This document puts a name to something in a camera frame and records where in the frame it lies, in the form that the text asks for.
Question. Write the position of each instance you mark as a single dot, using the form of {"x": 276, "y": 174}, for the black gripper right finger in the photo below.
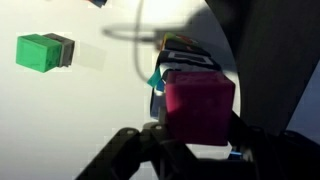
{"x": 238, "y": 130}

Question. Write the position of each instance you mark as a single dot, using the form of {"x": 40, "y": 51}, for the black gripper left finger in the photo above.
{"x": 162, "y": 118}

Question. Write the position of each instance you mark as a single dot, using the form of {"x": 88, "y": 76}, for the pink block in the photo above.
{"x": 200, "y": 108}

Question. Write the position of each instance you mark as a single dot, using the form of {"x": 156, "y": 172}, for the grey block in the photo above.
{"x": 66, "y": 49}

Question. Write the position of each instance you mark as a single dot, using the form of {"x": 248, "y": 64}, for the dark blue block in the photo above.
{"x": 98, "y": 2}

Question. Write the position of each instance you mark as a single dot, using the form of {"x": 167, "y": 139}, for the green block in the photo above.
{"x": 38, "y": 53}

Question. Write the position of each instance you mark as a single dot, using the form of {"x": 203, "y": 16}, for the teal tape piece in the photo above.
{"x": 154, "y": 79}

